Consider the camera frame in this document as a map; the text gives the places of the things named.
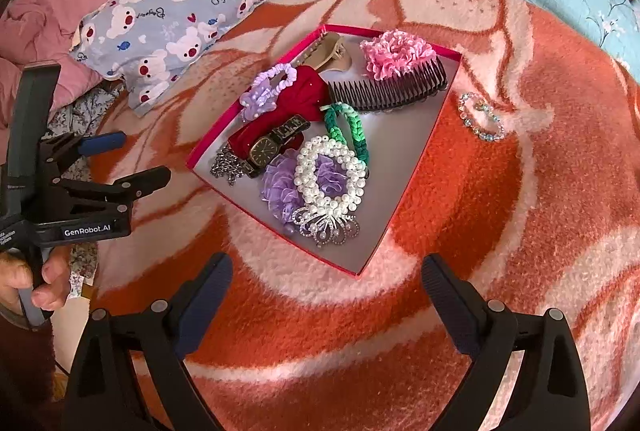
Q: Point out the purple flower bead scrunchie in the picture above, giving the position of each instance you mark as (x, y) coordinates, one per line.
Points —
(260, 98)

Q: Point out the red rimmed white box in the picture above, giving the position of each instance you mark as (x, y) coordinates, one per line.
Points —
(400, 161)

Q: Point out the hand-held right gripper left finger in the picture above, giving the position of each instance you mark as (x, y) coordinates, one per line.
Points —
(205, 306)

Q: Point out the pink flower scrunchie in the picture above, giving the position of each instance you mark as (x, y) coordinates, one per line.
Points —
(395, 53)

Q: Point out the bear print pillow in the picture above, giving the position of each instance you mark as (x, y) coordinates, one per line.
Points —
(200, 1)

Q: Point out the beige hair claw clip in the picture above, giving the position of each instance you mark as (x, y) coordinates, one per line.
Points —
(327, 48)

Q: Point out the person's left hand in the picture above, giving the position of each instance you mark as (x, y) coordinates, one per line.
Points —
(52, 296)

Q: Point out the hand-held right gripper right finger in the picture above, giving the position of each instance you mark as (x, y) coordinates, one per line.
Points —
(450, 306)

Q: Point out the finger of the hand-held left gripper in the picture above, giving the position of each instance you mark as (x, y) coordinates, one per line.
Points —
(145, 181)
(102, 142)

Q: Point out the grey floral cloth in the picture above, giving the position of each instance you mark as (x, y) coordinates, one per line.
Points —
(75, 121)

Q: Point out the purple organza scrunchie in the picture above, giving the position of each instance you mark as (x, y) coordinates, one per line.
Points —
(280, 183)

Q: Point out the orange and white blanket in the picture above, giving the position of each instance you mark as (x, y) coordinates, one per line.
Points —
(500, 211)

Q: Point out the silver rhinestone brooch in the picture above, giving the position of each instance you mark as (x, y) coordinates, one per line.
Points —
(325, 226)

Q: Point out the black hair comb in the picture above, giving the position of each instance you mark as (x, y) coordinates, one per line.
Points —
(390, 93)

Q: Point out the gold face wrist watch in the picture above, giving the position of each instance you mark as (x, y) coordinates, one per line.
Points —
(262, 148)

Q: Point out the person's left forearm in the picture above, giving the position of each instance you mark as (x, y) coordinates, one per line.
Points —
(25, 366)

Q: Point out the red velvet hair bow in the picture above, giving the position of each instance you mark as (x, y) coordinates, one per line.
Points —
(295, 96)

